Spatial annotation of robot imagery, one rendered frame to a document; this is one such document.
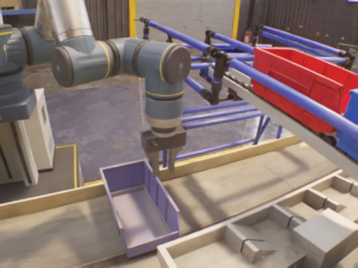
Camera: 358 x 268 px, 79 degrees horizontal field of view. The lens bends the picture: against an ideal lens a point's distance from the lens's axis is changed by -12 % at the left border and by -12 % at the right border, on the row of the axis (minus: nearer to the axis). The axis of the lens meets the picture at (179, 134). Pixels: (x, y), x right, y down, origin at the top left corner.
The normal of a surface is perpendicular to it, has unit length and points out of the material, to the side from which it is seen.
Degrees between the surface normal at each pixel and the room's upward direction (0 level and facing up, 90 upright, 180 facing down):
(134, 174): 88
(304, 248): 84
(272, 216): 83
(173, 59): 87
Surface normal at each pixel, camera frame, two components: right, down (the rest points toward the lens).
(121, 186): 0.44, 0.40
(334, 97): -0.90, 0.20
